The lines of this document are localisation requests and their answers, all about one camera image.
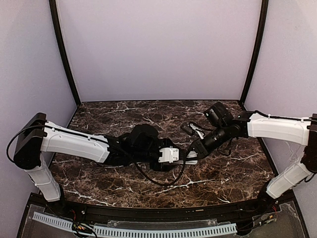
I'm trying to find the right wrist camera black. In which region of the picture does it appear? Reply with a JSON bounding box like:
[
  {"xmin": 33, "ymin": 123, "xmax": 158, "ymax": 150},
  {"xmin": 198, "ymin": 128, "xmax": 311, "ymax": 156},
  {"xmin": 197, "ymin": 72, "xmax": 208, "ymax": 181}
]
[{"xmin": 204, "ymin": 102, "xmax": 234, "ymax": 127}]

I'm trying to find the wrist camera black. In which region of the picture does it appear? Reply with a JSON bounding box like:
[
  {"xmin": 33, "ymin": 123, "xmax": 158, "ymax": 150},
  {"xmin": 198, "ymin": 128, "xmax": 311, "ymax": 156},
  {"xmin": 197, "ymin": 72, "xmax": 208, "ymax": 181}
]
[
  {"xmin": 204, "ymin": 102, "xmax": 234, "ymax": 127},
  {"xmin": 129, "ymin": 124, "xmax": 159, "ymax": 150}
]

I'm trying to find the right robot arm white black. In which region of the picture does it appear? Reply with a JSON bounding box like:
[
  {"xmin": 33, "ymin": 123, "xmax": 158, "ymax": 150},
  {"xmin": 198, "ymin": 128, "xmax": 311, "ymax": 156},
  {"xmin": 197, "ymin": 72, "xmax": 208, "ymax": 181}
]
[{"xmin": 189, "ymin": 111, "xmax": 317, "ymax": 199}]

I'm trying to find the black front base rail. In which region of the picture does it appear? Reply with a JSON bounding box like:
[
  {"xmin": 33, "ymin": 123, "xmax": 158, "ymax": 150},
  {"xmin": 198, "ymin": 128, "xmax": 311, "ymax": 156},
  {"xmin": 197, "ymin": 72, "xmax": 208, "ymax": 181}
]
[{"xmin": 39, "ymin": 199, "xmax": 279, "ymax": 224}]

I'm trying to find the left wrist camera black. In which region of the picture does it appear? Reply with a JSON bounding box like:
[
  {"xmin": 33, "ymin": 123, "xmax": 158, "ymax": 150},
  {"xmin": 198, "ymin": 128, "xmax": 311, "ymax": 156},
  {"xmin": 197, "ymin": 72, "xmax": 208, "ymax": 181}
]
[{"xmin": 129, "ymin": 124, "xmax": 159, "ymax": 150}]

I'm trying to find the white slotted cable duct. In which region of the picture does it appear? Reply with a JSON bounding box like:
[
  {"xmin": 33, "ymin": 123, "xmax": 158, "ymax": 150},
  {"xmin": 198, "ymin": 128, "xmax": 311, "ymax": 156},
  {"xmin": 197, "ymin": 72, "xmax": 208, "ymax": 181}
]
[{"xmin": 32, "ymin": 212, "xmax": 237, "ymax": 238}]

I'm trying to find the left black frame post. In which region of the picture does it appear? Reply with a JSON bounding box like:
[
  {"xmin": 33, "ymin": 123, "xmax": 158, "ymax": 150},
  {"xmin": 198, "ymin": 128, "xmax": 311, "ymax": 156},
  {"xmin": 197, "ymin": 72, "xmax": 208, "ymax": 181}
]
[{"xmin": 49, "ymin": 0, "xmax": 81, "ymax": 107}]

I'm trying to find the right black frame post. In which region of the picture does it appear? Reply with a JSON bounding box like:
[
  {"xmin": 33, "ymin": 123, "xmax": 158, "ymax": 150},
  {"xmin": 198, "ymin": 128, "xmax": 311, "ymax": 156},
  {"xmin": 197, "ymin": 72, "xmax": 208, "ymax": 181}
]
[{"xmin": 239, "ymin": 0, "xmax": 269, "ymax": 107}]

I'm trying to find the black frame post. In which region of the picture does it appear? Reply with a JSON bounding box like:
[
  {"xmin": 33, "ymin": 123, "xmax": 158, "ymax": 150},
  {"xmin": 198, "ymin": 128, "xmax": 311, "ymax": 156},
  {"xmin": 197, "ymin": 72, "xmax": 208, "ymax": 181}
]
[
  {"xmin": 239, "ymin": 0, "xmax": 269, "ymax": 107},
  {"xmin": 49, "ymin": 0, "xmax": 81, "ymax": 107}
]

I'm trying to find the white remote control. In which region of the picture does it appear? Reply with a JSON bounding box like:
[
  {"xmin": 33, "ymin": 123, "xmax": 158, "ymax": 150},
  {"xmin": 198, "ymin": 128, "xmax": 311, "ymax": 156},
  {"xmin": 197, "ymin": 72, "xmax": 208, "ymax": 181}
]
[{"xmin": 172, "ymin": 151, "xmax": 198, "ymax": 165}]

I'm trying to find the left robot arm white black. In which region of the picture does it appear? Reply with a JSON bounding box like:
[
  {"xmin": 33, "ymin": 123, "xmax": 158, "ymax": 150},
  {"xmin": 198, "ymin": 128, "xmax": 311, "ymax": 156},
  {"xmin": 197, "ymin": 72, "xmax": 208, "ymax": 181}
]
[{"xmin": 10, "ymin": 113, "xmax": 184, "ymax": 202}]

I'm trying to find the left camera black cable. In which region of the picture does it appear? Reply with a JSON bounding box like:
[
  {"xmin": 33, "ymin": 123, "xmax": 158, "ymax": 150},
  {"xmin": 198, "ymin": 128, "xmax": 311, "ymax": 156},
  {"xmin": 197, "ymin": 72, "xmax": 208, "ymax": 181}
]
[{"xmin": 131, "ymin": 153, "xmax": 188, "ymax": 186}]

